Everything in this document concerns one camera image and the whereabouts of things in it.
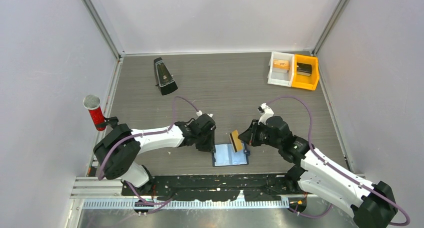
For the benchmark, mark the yellow plastic bin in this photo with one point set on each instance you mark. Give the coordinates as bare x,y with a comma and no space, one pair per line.
306,82

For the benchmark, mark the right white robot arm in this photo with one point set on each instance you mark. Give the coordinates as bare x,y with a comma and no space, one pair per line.
370,205

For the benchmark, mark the black box in bin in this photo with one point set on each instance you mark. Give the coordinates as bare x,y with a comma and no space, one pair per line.
304,69

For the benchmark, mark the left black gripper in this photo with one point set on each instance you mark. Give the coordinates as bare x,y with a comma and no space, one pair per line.
210,146

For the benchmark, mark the black metronome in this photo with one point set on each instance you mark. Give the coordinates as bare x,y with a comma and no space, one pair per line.
164,79

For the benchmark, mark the slotted aluminium rail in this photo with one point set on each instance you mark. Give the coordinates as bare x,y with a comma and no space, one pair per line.
239,203

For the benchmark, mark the white plastic bin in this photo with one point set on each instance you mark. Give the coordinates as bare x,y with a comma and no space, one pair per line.
275,77

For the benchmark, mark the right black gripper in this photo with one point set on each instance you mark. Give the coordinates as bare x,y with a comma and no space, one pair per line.
249,136

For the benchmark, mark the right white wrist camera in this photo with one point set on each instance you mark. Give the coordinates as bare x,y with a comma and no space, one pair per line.
265,113

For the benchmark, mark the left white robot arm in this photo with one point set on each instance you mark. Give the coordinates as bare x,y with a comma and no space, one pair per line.
117,151

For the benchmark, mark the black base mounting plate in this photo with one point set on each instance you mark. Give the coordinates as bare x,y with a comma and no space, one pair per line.
221,188

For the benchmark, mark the red microphone with stand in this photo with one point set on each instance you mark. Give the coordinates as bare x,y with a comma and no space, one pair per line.
93,104

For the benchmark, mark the blue leather card holder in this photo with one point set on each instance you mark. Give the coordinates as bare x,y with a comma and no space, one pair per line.
225,156

